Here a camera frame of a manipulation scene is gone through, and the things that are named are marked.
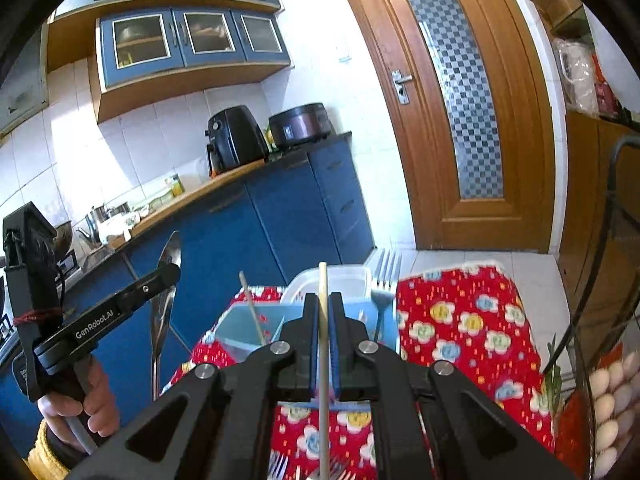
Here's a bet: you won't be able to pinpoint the silver metal spoon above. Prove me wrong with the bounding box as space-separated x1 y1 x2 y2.
150 231 182 401

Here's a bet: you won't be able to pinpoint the beige chopstick long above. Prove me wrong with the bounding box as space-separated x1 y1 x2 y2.
318 262 331 480

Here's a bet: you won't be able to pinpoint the silver fork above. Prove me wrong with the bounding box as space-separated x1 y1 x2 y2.
370 249 402 341
306 457 357 480
267 451 288 480

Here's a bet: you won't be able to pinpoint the yellow sleeve forearm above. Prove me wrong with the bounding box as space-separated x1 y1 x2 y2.
24 419 88 480

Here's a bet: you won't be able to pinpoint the blue kitchen base cabinets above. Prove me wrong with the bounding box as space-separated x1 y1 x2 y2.
0 131 377 461

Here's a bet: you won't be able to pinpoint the person's left hand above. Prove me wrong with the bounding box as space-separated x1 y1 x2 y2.
37 358 120 452

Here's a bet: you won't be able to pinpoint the light blue utensil box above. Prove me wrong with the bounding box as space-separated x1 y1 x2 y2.
201 264 399 362

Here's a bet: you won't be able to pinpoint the red smiley flower tablecloth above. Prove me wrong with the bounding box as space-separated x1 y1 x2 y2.
162 263 555 479

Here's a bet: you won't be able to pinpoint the beige chopstick left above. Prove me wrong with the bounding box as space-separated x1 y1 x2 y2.
239 270 267 346

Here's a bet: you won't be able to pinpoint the tray of eggs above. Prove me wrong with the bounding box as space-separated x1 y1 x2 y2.
589 350 639 479

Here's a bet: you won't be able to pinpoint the wooden shelf unit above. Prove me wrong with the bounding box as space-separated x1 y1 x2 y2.
529 0 628 312

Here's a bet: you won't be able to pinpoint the black air fryer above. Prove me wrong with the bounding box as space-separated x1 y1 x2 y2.
205 105 269 176

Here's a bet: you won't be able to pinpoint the dark rice cooker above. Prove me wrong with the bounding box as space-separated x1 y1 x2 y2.
269 102 334 151

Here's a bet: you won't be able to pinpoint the white plastic bag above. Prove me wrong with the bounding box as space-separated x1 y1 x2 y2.
552 38 599 117

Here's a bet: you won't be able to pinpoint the wooden door with glass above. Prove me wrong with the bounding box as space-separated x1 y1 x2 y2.
347 0 555 252

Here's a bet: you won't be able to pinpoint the black wire rack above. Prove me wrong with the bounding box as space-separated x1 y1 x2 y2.
544 133 639 479

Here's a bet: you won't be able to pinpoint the blue wall cabinet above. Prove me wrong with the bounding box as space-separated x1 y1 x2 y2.
47 0 291 122

